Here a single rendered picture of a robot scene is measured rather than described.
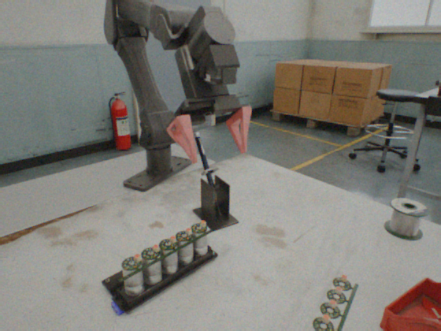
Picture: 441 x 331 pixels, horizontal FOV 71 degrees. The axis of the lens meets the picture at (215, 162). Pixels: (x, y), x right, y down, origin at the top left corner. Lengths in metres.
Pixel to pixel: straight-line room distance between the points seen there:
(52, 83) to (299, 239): 2.71
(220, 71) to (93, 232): 0.36
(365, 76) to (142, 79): 3.15
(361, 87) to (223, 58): 3.31
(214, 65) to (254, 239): 0.30
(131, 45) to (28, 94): 2.27
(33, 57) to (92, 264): 2.58
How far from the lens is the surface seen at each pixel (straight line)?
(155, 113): 0.72
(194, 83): 0.53
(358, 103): 3.76
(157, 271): 0.44
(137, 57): 0.78
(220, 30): 0.52
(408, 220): 0.63
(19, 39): 3.00
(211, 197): 0.57
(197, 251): 0.48
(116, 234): 0.59
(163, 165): 0.76
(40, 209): 0.73
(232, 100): 0.55
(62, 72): 3.06
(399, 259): 0.59
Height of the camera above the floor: 1.08
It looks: 23 degrees down
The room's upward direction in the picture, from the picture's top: straight up
